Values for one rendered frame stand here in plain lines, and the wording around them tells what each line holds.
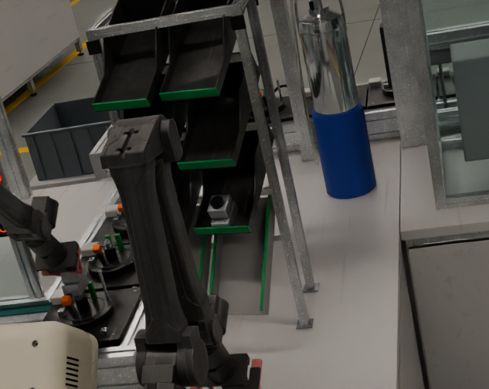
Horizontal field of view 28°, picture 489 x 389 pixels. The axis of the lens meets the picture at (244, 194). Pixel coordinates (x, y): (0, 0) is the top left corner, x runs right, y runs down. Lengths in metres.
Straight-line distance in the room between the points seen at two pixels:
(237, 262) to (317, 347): 0.27
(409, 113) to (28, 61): 5.48
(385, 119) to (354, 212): 0.56
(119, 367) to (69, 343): 0.72
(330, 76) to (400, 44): 0.39
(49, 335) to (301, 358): 0.86
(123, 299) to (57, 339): 0.93
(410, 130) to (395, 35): 0.32
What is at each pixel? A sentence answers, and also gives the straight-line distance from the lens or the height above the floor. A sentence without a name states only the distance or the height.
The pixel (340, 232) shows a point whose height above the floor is 0.86.
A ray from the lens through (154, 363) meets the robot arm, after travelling 1.62.
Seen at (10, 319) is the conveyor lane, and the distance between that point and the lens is 2.63.
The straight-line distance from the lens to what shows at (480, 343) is 2.92.
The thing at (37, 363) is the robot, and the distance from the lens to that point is 1.54.
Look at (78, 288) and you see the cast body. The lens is 2.36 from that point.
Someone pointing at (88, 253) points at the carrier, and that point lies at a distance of 2.74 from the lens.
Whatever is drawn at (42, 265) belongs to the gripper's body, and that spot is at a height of 1.16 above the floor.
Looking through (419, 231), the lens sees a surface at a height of 0.85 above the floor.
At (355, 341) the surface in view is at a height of 0.86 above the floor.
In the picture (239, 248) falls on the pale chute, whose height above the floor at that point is 1.10.
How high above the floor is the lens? 2.10
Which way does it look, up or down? 23 degrees down
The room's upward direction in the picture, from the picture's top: 13 degrees counter-clockwise
